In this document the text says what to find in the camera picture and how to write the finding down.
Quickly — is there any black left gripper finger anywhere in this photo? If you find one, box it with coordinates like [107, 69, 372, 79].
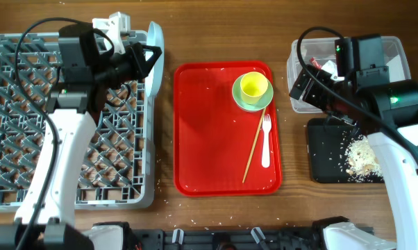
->
[130, 42, 162, 66]
[128, 65, 153, 81]

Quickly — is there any light blue plate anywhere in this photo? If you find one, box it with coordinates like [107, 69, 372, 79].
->
[144, 22, 165, 97]

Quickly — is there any white napkin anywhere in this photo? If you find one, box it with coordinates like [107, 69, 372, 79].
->
[321, 60, 337, 76]

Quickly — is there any red snack wrapper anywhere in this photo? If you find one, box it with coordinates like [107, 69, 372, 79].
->
[310, 58, 322, 69]

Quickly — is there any yellow plastic cup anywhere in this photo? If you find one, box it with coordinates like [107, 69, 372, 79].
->
[240, 72, 268, 104]

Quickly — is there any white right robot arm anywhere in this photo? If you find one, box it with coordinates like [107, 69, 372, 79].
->
[290, 34, 418, 249]

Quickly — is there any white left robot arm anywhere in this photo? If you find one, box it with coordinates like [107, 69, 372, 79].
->
[0, 19, 165, 249]

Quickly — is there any black waste tray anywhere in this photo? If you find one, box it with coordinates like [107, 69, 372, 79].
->
[306, 117, 387, 185]

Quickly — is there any grey dishwasher rack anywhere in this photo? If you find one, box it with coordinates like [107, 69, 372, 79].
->
[0, 33, 155, 213]

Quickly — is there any green bowl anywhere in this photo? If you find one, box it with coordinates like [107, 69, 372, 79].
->
[232, 74, 274, 113]

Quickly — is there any white plastic fork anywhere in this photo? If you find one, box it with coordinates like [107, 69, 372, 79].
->
[261, 114, 271, 168]

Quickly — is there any wooden chopstick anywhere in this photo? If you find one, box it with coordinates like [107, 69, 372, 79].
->
[242, 108, 267, 183]

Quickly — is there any rice food scraps pile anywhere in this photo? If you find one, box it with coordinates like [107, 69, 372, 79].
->
[340, 135, 384, 183]

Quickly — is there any red plastic tray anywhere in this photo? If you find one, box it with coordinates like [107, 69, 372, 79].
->
[173, 60, 283, 197]

